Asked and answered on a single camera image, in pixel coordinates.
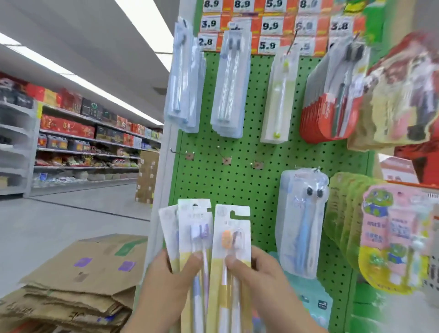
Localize person's right hand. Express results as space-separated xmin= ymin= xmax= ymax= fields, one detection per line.
xmin=225 ymin=246 xmax=323 ymax=333

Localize person's left hand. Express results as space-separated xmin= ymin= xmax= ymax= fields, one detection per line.
xmin=127 ymin=248 xmax=205 ymax=333

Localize teal multi toothbrush pack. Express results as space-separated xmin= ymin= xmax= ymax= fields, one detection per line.
xmin=271 ymin=250 xmax=333 ymax=333

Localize bundle of clear blue toothbrush blisters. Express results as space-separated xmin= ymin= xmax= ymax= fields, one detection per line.
xmin=276 ymin=168 xmax=330 ymax=279

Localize row of slim toothbrush packs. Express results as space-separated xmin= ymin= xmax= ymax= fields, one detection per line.
xmin=159 ymin=199 xmax=253 ymax=333

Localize green pegboard display rack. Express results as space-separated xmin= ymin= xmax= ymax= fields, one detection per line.
xmin=158 ymin=51 xmax=378 ymax=333

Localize pile of red grey toothbrush packs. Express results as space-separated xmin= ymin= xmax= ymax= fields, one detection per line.
xmin=300 ymin=38 xmax=371 ymax=145

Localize bundle of green toothbrush packs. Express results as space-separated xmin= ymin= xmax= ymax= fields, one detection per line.
xmin=261 ymin=44 xmax=300 ymax=145

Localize row of twin toothbrush packs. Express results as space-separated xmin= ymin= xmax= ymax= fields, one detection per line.
xmin=211 ymin=21 xmax=253 ymax=140

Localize row of blue toothbrush packs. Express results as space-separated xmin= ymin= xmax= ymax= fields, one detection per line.
xmin=165 ymin=17 xmax=207 ymax=133

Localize white endcap shelf unit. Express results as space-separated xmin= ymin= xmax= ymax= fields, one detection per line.
xmin=0 ymin=99 xmax=38 ymax=196

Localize pile of flattened cardboard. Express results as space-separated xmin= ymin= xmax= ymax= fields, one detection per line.
xmin=0 ymin=235 xmax=148 ymax=333

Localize stack of brown cartons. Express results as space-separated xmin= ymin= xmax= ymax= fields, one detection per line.
xmin=135 ymin=150 xmax=160 ymax=204

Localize row of green pink packs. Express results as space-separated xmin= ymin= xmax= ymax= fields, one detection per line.
xmin=322 ymin=172 xmax=439 ymax=296

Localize stocked store shelves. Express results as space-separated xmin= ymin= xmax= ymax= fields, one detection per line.
xmin=21 ymin=72 xmax=166 ymax=196

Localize small printed sign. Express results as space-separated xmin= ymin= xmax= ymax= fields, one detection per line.
xmin=379 ymin=156 xmax=419 ymax=185

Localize ceiling light strip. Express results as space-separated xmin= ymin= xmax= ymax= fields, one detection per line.
xmin=0 ymin=33 xmax=164 ymax=126
xmin=113 ymin=0 xmax=176 ymax=73

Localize row of red cartoon packs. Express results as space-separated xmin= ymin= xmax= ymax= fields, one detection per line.
xmin=346 ymin=31 xmax=439 ymax=186

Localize rows of orange price tags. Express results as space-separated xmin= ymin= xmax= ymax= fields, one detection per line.
xmin=198 ymin=0 xmax=368 ymax=57

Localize yellow frog poster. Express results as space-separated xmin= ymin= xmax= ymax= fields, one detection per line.
xmin=343 ymin=0 xmax=388 ymax=42

